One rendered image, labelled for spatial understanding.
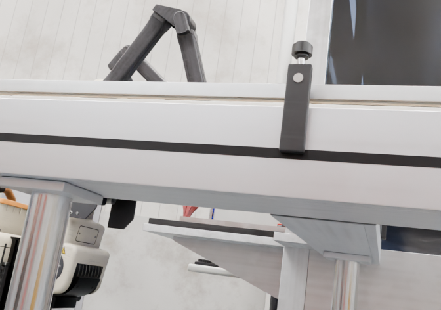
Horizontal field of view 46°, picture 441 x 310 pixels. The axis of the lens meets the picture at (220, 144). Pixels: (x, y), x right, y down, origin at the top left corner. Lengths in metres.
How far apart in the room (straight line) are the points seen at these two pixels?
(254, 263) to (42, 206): 0.89
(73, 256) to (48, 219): 1.11
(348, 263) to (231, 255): 0.46
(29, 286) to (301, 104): 0.37
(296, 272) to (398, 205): 0.85
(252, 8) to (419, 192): 6.02
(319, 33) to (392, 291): 0.70
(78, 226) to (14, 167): 1.18
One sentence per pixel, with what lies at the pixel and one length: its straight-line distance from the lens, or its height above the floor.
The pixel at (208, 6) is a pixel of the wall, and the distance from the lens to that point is 6.50.
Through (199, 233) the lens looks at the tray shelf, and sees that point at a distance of 1.41.
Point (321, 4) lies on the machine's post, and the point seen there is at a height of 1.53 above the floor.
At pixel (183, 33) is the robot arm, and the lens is 1.61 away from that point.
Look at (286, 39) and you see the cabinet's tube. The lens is 2.72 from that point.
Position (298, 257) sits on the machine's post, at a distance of 1.32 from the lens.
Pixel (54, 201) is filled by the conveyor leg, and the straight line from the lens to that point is 0.65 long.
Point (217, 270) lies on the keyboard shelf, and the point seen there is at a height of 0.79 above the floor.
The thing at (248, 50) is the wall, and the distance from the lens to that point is 6.20.
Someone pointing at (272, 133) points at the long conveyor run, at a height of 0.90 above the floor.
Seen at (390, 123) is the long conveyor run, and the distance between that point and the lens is 0.51.
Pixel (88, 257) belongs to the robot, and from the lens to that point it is 1.82.
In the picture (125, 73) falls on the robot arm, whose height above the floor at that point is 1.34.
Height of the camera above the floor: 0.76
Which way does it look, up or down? 14 degrees up
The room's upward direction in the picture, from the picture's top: 8 degrees clockwise
